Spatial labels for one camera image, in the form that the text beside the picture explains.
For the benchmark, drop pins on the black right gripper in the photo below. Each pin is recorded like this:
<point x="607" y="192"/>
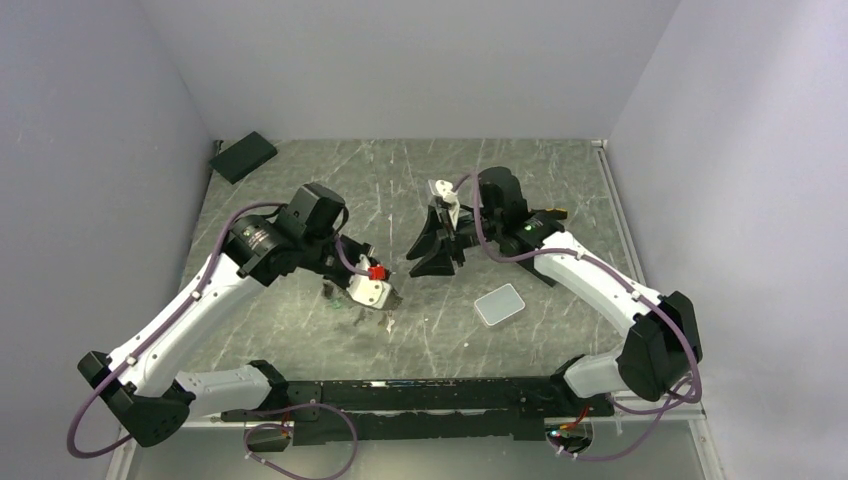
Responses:
<point x="439" y="262"/>

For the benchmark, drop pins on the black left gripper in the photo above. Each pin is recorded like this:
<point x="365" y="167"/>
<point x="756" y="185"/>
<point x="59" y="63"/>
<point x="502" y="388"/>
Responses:
<point x="359" y="250"/>

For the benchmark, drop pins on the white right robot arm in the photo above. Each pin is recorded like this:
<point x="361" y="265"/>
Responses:
<point x="661" y="348"/>

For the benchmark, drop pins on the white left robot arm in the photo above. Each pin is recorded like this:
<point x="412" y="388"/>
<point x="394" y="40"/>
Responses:
<point x="143" y="382"/>

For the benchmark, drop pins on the black flat box with sticker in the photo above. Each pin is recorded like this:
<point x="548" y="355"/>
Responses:
<point x="526" y="261"/>

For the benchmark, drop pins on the black box at rear left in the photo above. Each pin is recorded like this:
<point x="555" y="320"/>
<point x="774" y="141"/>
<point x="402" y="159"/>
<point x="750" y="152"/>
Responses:
<point x="243" y="157"/>

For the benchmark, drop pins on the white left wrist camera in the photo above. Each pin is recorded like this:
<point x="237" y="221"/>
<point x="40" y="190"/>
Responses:
<point x="370" y="293"/>

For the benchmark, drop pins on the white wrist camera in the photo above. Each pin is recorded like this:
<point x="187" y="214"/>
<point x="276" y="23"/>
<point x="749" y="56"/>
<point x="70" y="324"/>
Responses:
<point x="370" y="293"/>
<point x="446" y="201"/>

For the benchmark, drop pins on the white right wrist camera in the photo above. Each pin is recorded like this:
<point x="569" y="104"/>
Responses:
<point x="446" y="201"/>

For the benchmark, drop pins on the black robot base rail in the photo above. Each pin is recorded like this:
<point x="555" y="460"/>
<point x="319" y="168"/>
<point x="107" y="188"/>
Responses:
<point x="521" y="408"/>

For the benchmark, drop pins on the black yellow handled screwdriver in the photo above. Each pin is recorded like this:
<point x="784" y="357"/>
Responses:
<point x="557" y="214"/>

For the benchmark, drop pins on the aluminium frame rail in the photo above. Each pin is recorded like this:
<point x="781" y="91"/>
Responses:
<point x="630" y="444"/>

